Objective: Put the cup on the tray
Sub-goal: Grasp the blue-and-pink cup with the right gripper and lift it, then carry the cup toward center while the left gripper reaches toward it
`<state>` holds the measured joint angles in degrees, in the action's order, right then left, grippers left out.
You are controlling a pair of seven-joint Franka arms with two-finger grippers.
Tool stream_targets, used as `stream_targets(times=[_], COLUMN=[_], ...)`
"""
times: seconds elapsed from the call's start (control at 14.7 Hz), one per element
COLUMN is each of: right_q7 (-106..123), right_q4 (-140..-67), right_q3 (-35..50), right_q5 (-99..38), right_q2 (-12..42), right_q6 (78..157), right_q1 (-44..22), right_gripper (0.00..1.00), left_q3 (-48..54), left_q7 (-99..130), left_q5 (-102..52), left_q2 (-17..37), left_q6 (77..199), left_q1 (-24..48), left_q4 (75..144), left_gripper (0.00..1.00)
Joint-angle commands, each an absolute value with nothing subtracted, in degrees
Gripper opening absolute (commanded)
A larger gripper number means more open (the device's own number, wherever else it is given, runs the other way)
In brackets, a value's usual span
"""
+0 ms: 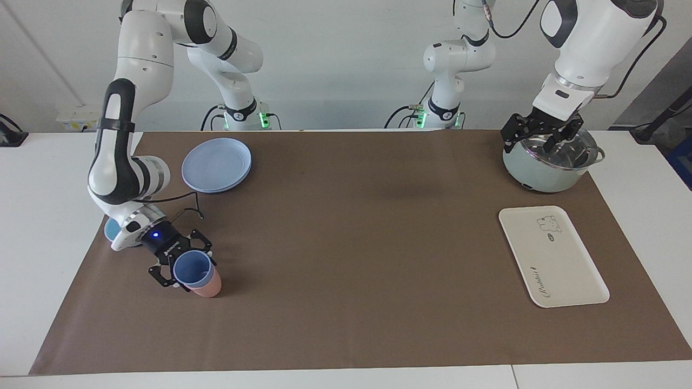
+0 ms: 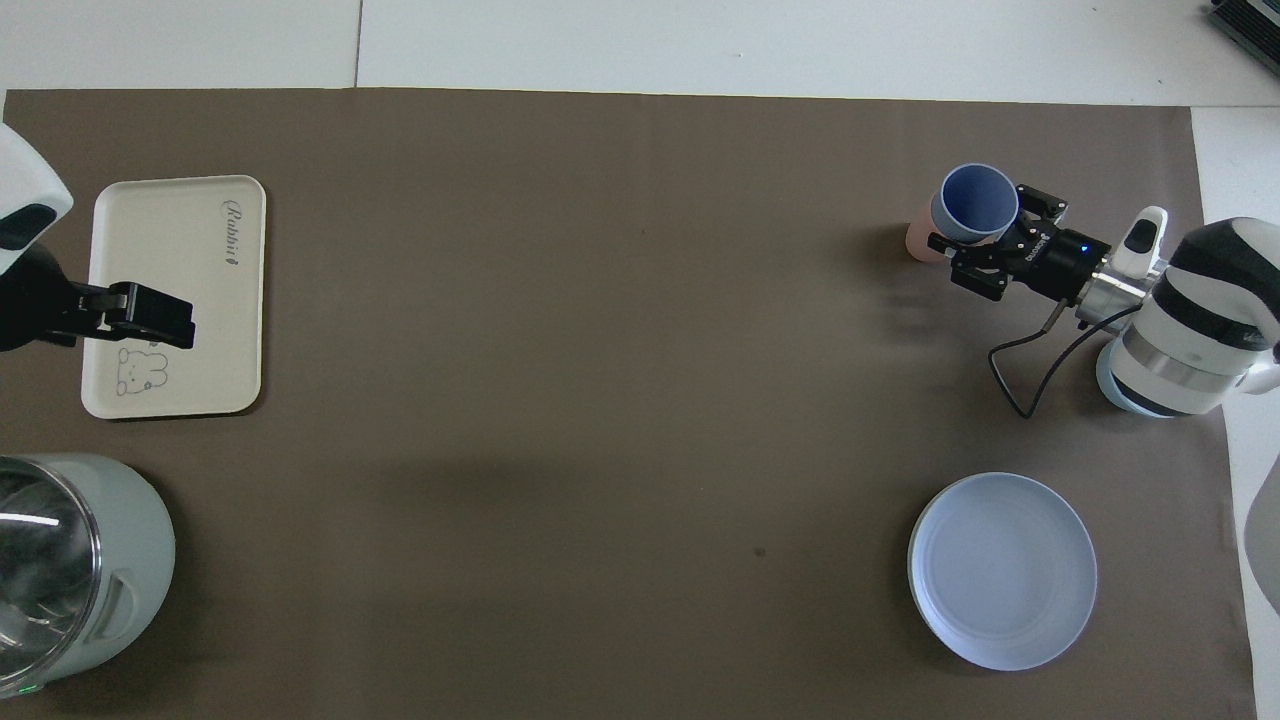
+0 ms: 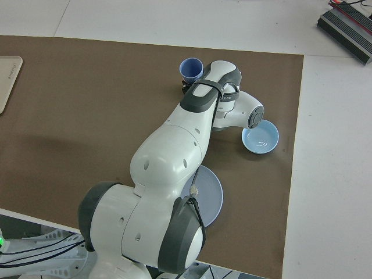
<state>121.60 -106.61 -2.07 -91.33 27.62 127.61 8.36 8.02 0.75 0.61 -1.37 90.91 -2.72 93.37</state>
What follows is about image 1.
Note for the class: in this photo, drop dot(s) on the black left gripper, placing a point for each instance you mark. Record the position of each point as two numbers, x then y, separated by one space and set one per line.
549 125

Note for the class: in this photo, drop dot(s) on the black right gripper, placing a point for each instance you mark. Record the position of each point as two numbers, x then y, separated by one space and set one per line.
165 243

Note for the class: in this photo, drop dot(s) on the blue ribbed cup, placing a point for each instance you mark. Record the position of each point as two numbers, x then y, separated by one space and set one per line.
192 270

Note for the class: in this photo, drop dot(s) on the pink cup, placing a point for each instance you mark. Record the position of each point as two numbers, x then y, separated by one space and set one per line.
211 289

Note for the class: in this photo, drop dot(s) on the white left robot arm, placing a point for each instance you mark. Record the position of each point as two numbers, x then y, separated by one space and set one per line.
589 43

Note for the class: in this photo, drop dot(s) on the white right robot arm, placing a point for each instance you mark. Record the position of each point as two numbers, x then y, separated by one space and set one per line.
135 54

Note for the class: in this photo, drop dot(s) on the cream tray with rabbit print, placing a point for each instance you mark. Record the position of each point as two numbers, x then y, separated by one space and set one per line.
557 259

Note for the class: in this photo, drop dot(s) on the mint green electric pot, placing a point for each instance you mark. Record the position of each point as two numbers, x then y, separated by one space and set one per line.
540 175

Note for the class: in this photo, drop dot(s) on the light blue bowl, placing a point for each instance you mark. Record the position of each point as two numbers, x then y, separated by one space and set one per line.
112 231

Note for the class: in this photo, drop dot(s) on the pale blue plate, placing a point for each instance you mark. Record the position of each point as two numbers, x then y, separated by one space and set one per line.
216 165

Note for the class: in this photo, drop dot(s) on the black stand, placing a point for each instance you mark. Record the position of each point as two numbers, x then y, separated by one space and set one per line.
646 132

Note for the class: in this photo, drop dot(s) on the blue box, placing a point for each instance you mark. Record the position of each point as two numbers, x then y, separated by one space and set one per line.
682 162

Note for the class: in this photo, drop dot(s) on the brown paper table mat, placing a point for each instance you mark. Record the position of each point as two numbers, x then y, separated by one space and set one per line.
351 259

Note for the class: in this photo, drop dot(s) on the black table clamp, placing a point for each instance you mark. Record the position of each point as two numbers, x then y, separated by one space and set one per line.
11 138

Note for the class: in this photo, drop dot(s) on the white wall socket strip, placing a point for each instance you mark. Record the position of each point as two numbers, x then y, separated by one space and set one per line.
75 120

